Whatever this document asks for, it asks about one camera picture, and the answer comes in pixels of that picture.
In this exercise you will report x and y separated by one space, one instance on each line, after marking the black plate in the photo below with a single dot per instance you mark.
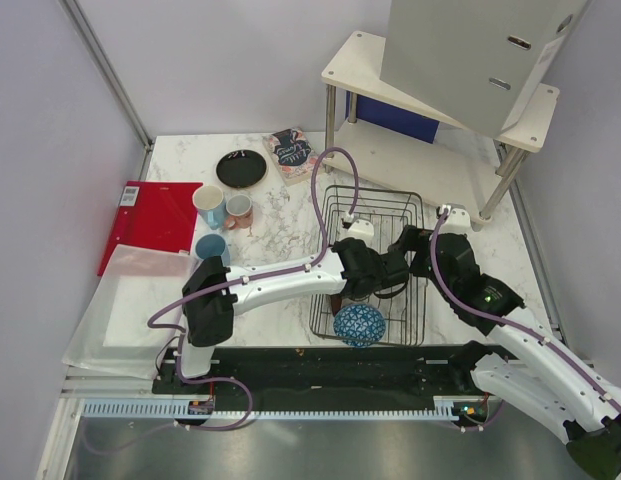
241 169

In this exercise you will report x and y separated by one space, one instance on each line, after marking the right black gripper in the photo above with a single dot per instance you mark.
412 239

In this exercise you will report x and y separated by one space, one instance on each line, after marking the light blue ceramic mug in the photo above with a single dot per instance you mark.
209 201

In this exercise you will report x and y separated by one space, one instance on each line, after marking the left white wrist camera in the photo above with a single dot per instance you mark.
356 228

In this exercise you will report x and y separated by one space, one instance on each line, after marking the clear plastic sleeve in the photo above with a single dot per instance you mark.
112 335

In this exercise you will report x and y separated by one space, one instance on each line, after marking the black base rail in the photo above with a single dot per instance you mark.
353 377

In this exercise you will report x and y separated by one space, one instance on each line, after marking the blue folder under shelf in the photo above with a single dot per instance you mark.
396 119

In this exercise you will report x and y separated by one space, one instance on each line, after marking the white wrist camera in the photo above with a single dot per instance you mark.
457 220
356 228

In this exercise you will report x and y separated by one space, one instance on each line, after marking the red floral plate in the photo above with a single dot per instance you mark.
335 304

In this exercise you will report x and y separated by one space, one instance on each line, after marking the blue white patterned bowl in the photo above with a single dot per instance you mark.
359 325

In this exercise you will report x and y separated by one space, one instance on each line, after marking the blue plastic tumbler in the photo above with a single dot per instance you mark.
212 245

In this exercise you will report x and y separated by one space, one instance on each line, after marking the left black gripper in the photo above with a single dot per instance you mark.
334 245

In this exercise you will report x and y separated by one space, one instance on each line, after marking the white two-tier shelf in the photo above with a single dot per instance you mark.
459 166

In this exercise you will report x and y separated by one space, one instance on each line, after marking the pink ceramic mug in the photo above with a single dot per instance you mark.
239 210

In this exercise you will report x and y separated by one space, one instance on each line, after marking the grey ring binder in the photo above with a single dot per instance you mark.
476 61

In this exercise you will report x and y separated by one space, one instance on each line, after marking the white cable duct rail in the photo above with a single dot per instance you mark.
441 409

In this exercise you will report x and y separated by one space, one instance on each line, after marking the red plastic folder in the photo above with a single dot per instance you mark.
153 215

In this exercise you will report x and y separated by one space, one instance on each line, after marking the black wire dish rack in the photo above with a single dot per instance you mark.
389 211

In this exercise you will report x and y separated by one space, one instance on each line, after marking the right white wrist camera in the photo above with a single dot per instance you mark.
457 220

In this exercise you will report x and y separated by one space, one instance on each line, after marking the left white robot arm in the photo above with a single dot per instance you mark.
216 293

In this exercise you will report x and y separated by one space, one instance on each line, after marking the floral cover book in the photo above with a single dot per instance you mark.
292 155

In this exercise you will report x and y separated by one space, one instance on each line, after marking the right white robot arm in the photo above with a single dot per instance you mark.
555 388

